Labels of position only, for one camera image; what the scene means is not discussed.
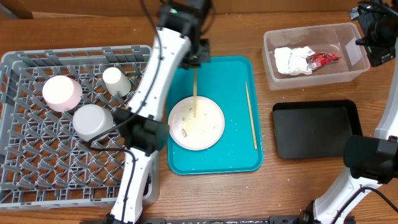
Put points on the red snack wrapper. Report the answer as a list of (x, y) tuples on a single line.
[(318, 60)]

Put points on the wooden chopstick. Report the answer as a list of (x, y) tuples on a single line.
[(195, 93), (250, 116)]

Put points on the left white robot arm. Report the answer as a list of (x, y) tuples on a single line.
[(178, 42)]

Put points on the black rail at table edge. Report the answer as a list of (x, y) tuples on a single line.
[(270, 220)]

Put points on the large pink dinner plate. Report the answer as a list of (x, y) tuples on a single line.
[(196, 123)]

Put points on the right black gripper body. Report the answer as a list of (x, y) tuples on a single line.
[(379, 38)]

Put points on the clear plastic waste bin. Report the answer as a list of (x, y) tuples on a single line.
[(336, 39)]

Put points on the pale green bowl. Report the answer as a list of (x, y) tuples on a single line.
[(91, 120)]

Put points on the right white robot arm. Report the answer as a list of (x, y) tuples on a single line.
[(369, 161)]

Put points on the pale green cup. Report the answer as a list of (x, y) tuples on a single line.
[(116, 81)]

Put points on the teal plastic serving tray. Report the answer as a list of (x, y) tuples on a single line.
[(223, 81)]

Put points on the white paper napkin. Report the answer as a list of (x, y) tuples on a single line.
[(293, 61)]

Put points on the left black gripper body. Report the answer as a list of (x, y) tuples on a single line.
[(199, 53)]

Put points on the black rectangular tray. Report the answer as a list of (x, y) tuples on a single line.
[(314, 129)]

